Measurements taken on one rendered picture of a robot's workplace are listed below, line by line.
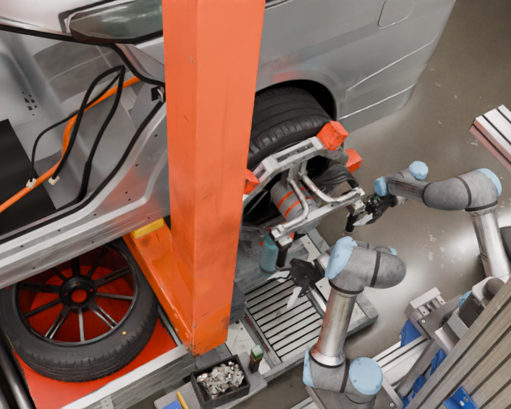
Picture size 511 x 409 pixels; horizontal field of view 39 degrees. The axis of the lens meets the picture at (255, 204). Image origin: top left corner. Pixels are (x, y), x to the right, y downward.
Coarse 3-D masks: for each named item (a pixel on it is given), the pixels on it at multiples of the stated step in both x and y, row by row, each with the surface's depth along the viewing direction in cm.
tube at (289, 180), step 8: (288, 176) 279; (288, 184) 283; (296, 184) 280; (296, 192) 278; (304, 200) 276; (304, 208) 274; (304, 216) 272; (288, 224) 270; (296, 224) 271; (280, 232) 270
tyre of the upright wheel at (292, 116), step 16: (256, 96) 281; (272, 96) 282; (288, 96) 285; (304, 96) 291; (256, 112) 277; (272, 112) 277; (288, 112) 279; (304, 112) 281; (320, 112) 289; (256, 128) 274; (272, 128) 274; (288, 128) 274; (304, 128) 276; (320, 128) 283; (256, 144) 271; (272, 144) 272; (256, 160) 275; (256, 224) 318
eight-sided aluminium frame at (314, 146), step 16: (304, 144) 277; (320, 144) 278; (272, 160) 272; (288, 160) 273; (304, 160) 277; (336, 160) 292; (256, 176) 276; (272, 176) 273; (256, 192) 277; (240, 224) 290; (272, 224) 317; (256, 240) 310
